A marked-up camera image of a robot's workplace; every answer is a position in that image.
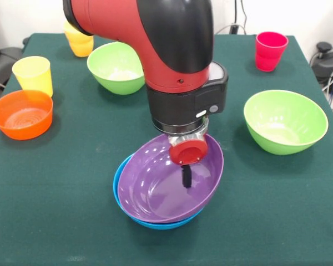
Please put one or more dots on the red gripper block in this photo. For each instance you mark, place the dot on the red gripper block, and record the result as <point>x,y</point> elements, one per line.
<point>188,152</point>

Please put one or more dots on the purple bowl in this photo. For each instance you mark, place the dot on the purple bowl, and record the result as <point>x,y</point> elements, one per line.
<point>155,194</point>

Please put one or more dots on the large light blue bowl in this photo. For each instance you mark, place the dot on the large light blue bowl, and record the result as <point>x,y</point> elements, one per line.
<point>161,225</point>

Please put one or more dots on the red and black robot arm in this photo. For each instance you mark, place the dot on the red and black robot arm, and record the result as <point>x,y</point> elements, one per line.
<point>177,55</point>

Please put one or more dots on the dark green table cloth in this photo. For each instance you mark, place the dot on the dark green table cloth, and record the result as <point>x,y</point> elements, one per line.
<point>238,207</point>

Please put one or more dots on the green bowl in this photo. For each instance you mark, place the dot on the green bowl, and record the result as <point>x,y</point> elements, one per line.
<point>113,69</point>
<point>285,130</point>

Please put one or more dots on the red cup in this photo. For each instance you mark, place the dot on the red cup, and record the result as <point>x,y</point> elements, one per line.
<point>270,55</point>

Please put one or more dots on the yellow orange cup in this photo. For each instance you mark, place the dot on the yellow orange cup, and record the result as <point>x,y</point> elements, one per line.
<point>80,45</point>

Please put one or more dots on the orange bowl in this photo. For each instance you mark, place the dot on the orange bowl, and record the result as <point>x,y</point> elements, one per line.
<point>25,119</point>

